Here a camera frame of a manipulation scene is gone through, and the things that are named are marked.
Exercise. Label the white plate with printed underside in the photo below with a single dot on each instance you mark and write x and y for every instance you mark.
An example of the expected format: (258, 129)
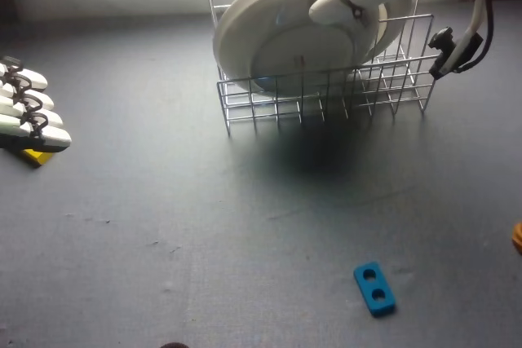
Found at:
(393, 7)

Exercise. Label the white plate with plain underside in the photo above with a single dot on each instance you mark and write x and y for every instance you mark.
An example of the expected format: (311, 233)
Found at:
(285, 38)

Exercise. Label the orange swirl cookie toy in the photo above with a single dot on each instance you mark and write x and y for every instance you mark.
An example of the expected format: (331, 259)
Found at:
(518, 238)

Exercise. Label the blue block with two holes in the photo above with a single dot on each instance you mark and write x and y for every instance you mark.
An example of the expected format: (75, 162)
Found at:
(374, 284)

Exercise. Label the yellow rectangular block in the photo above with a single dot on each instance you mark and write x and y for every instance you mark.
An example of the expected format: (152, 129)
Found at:
(36, 157)

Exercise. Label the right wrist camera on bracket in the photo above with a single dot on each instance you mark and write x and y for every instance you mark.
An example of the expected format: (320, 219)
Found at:
(469, 36)

